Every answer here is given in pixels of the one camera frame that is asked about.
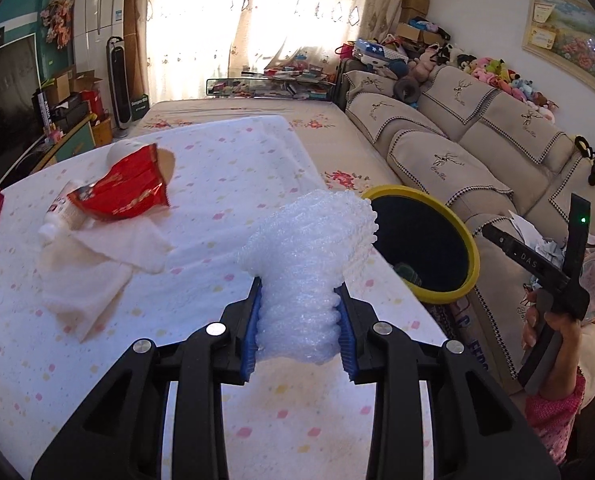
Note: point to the white cloth towel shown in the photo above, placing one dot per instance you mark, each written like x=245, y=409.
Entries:
x=83, y=271

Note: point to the black tower fan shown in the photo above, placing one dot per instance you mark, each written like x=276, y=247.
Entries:
x=117, y=79

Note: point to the cluttered glass table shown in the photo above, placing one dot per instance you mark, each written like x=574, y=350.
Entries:
x=307, y=82

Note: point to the papers on sofa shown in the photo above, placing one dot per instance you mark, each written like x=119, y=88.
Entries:
x=547, y=248

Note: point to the red snack bag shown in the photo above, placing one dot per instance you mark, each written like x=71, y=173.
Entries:
x=123, y=193

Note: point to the beige sofa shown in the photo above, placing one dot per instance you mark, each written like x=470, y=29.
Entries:
x=492, y=160

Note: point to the yellow rimmed trash bin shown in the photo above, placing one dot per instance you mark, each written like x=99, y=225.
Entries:
x=425, y=243

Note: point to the framed wall picture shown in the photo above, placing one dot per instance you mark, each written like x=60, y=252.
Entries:
x=562, y=32

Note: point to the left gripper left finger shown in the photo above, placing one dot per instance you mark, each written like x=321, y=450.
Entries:
x=117, y=432

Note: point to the plush toy pile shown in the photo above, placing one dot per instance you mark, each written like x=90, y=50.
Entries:
x=496, y=73

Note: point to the cardboard boxes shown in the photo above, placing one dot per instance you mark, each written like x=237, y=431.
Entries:
x=413, y=24

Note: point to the artificial flower bunch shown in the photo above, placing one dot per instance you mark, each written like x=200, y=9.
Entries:
x=57, y=19

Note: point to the paper cup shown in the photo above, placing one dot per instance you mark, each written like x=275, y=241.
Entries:
x=133, y=153

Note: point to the pink sleeved forearm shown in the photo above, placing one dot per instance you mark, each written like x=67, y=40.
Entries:
x=553, y=420

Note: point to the white plastic bottle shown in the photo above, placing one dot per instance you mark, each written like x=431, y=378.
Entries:
x=62, y=215

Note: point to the white bubble wrap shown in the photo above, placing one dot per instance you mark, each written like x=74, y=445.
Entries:
x=302, y=254

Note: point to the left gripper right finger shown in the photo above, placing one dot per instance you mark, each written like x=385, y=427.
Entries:
x=477, y=431

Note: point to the black television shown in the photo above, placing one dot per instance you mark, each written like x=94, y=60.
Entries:
x=19, y=79

